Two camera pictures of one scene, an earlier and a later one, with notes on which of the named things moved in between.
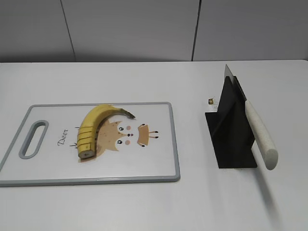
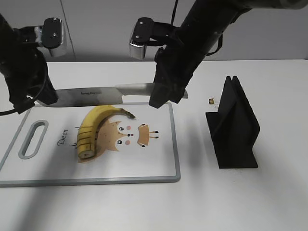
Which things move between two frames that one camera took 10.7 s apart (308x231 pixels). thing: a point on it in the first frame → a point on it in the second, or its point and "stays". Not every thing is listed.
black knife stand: (230, 129) stays
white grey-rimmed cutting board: (44, 152) stays
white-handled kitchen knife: (268, 152) → (101, 95)
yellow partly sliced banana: (86, 135) stays
